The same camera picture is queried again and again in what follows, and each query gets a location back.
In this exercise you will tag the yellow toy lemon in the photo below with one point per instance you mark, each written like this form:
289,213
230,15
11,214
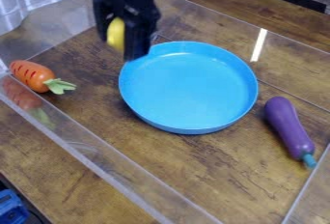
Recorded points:
116,34

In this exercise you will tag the purple toy eggplant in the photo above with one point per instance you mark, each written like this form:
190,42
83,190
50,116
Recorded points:
282,117

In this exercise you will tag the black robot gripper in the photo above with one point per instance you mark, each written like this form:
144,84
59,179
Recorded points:
140,20

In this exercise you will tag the clear acrylic barrier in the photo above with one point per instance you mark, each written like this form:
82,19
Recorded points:
147,191

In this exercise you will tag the orange toy carrot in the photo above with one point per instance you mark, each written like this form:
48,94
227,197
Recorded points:
39,78

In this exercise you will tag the blue device corner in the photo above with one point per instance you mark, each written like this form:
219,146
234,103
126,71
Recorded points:
13,212

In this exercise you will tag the blue round tray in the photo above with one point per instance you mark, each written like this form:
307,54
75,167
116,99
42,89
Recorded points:
188,88

